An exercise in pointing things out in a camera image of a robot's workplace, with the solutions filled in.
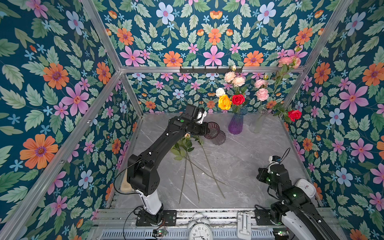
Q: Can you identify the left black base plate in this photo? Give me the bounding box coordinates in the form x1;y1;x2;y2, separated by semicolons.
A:
136;210;177;227

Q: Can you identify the purple glass vase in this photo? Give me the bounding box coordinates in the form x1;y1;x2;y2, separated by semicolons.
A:
228;107;248;135

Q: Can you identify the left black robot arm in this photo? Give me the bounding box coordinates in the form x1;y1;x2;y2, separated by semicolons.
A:
126;105;210;216

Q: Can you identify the cream white rose stem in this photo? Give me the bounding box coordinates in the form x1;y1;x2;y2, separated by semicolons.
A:
179;144;188;204

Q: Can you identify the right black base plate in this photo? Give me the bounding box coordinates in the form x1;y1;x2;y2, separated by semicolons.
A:
254;209;275;226

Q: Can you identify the pink bud flower stem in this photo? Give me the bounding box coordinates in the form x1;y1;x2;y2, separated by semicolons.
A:
273;45;308;96

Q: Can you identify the pink carnation flower stem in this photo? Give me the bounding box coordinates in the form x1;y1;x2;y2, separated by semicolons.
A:
254;75;269;102

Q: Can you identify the white round device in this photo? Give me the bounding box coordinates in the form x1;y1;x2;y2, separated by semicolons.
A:
295;179;317;199

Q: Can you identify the white alarm clock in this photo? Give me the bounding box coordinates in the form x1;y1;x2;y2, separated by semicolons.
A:
187;217;214;240

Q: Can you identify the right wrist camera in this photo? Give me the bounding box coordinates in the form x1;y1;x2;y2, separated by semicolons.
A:
269;156;282;166

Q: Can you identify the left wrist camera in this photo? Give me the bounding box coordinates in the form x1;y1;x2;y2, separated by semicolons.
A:
196;110;207;124

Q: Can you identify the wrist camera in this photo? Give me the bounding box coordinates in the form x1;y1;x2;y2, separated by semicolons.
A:
196;110;207;124
269;156;282;166

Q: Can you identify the white clamp bracket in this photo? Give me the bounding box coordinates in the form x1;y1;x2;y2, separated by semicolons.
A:
237;212;252;240

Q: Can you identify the clear ribbed glass vase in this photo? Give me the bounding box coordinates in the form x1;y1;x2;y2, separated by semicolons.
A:
252;108;272;134

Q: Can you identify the black hook rail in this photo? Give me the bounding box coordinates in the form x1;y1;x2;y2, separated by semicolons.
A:
179;66;243;74

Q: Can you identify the red rose flower stem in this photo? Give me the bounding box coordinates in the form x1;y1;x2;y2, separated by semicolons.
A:
273;103;302;123

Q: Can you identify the white rosebud flower stem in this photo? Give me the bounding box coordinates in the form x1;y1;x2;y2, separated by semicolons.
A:
216;88;226;98

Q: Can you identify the orange rose flower stem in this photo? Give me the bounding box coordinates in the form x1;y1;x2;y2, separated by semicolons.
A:
218;95;232;111

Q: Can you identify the cream rose flower bunch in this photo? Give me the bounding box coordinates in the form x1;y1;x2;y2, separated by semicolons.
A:
224;66;246;96

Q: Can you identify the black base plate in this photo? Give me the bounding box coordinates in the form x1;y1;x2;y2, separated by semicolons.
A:
136;210;177;227
254;209;275;226

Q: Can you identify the large red rose stem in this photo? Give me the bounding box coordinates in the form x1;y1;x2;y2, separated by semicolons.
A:
232;94;246;114

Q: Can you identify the dark maroon glass vase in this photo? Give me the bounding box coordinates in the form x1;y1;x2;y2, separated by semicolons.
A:
204;122;226;146

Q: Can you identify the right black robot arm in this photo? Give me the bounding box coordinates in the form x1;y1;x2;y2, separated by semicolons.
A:
257;163;339;240

